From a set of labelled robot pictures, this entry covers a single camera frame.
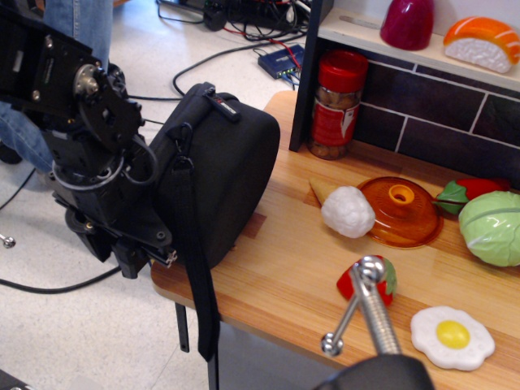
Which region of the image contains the red lid nut jar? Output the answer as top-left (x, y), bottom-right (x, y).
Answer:
top-left (307, 49), bottom-right (369, 160)

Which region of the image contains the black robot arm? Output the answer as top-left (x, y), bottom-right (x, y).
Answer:
top-left (1, 4), bottom-right (177, 279)

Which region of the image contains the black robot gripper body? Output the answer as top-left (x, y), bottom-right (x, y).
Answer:
top-left (44, 132), bottom-right (172, 262)

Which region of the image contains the black floor cable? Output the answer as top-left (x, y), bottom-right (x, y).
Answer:
top-left (0, 266), bottom-right (123, 295)

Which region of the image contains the black zipper camera bag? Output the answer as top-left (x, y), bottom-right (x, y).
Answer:
top-left (150, 82), bottom-right (280, 361)

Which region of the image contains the blue network switch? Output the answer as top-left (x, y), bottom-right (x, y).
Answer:
top-left (258, 45), bottom-right (305, 80)

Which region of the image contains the green toy cabbage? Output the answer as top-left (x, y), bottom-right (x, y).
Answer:
top-left (458, 191), bottom-right (519, 267)

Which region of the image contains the toy fried egg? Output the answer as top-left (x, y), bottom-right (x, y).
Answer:
top-left (410, 306), bottom-right (496, 371)

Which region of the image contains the small metal knob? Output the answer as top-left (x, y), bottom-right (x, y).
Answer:
top-left (0, 235), bottom-right (16, 249)

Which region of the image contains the black clamp body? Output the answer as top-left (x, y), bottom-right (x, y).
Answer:
top-left (315, 354), bottom-right (435, 389)

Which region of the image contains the red toy radish with leaves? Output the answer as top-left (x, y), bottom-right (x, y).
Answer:
top-left (433, 178), bottom-right (511, 215)

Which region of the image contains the white toy ice cream cone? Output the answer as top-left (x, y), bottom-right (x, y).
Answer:
top-left (309, 178), bottom-right (375, 239)

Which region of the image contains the orange transparent pot lid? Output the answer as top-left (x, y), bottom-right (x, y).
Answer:
top-left (357, 176), bottom-right (444, 249)

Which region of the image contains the black table leg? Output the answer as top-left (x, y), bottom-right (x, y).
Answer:
top-left (175, 303), bottom-right (190, 353)

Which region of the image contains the tangle of cables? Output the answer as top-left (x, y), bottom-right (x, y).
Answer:
top-left (156, 0), bottom-right (312, 41)

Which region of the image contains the person's leg in jeans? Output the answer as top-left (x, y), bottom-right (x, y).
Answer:
top-left (1, 0), bottom-right (114, 172)

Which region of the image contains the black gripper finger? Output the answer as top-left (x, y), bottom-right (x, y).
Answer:
top-left (111, 239), bottom-right (178, 279)

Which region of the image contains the wooden toy kitchen shelf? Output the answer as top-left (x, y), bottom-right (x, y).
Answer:
top-left (289, 1), bottom-right (519, 187)

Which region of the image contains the magenta toy vegetable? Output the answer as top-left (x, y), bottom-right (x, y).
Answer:
top-left (379, 0), bottom-right (435, 51)

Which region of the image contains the red toy strawberry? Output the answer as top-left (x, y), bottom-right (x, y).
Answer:
top-left (336, 254), bottom-right (398, 307)

